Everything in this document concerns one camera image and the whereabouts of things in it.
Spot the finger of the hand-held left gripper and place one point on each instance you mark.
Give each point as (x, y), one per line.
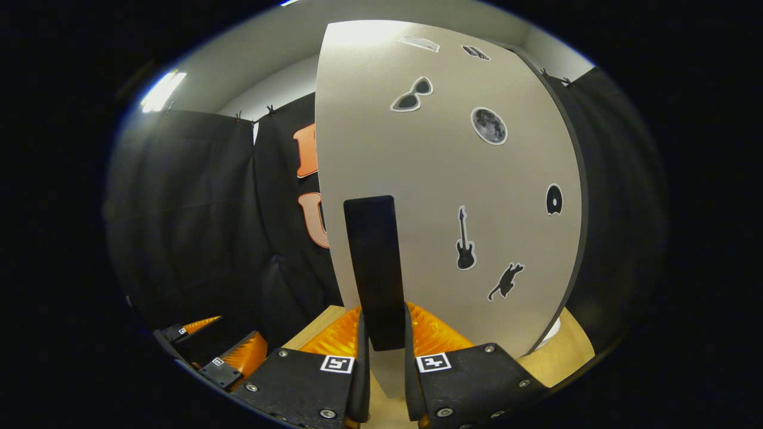
(241, 357)
(197, 326)

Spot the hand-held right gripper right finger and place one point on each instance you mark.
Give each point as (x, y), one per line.
(471, 387)

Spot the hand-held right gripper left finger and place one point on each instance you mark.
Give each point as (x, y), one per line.
(298, 387)

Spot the beige cabinet door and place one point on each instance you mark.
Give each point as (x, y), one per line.
(453, 179)

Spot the white lidded ceramic jar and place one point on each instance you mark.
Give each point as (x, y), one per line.
(551, 335)

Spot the black backdrop cloth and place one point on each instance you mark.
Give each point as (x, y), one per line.
(191, 208)

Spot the small ceiling light panel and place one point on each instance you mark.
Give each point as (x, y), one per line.
(162, 92)

